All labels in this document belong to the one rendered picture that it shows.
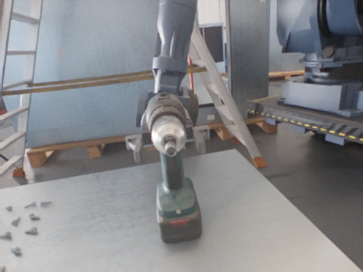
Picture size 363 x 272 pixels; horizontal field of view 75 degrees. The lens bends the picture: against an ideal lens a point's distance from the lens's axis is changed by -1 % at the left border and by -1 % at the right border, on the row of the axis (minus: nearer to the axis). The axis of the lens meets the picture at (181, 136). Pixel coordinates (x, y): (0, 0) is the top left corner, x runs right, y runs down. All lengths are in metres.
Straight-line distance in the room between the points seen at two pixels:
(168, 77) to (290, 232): 0.58
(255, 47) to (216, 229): 2.27
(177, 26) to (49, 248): 0.67
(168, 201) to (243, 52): 2.23
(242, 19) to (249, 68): 0.45
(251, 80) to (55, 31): 1.88
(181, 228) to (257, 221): 0.14
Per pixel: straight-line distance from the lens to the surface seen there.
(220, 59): 7.17
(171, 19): 0.83
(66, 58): 2.50
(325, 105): 1.62
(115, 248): 0.45
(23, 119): 2.41
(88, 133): 2.59
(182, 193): 0.42
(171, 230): 0.42
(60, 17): 2.51
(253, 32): 2.58
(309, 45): 1.65
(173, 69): 0.80
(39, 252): 0.52
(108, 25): 2.42
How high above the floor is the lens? 0.95
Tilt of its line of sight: 20 degrees down
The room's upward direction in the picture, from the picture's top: 6 degrees counter-clockwise
